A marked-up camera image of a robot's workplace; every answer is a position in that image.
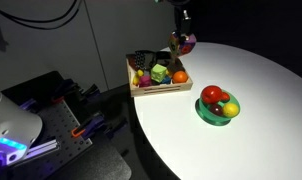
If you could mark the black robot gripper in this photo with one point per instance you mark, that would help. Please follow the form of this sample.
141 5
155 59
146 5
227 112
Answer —
182 20

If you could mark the colourful foam toy cube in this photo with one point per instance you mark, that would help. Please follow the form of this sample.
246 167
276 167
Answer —
181 45

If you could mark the black white patterned foam block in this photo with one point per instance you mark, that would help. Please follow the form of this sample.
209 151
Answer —
144 59

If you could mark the orange toy ball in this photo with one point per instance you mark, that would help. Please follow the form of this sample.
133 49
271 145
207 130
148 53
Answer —
180 77

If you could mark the green toy block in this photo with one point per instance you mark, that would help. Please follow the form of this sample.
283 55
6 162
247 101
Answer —
158 73

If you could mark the pink toy block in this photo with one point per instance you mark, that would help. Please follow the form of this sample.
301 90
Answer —
145 81

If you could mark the wooden toy tray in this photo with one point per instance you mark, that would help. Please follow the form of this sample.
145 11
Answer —
164 58

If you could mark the red toy tomato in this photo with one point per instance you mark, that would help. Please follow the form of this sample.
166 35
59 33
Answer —
211 94

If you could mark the dark red toy plum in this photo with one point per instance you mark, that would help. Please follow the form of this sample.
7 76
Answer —
216 109

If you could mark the yellow toy lemon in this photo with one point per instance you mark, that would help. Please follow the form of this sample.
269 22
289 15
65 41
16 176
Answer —
230 110

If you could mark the green plastic bowl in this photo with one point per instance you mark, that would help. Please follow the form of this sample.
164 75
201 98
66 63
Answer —
202 110

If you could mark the purple clamp with orange tip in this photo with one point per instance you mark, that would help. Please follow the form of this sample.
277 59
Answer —
88 127

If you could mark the perforated grey mounting plate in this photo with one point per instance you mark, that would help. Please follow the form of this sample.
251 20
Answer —
59 121

